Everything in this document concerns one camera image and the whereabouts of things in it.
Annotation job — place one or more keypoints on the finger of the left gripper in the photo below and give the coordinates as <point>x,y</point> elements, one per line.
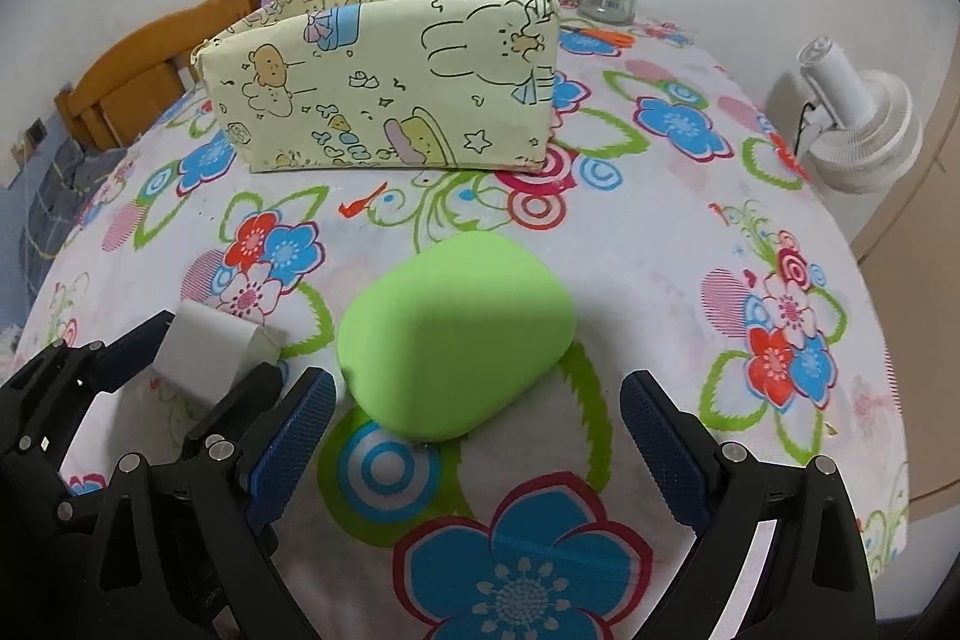
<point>230,418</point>
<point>123,359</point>

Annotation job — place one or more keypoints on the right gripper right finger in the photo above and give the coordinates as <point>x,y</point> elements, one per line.
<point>815,580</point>

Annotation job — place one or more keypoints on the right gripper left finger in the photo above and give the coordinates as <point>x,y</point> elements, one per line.
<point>178,543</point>

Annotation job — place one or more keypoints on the white cube charger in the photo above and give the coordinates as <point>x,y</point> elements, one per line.
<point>206,352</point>

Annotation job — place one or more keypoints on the green rounded case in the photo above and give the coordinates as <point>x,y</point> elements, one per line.
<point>448,339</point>

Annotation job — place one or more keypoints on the plaid grey blanket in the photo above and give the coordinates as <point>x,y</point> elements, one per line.
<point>38,214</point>

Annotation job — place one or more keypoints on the wooden chair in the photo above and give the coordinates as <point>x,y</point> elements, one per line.
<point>129,87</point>

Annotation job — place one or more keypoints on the floral tablecloth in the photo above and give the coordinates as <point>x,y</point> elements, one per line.
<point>692,248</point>

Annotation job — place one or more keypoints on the yellow cartoon storage box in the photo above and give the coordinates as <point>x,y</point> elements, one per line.
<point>426,84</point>

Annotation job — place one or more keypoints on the white floor fan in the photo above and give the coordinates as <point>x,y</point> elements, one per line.
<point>861,130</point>

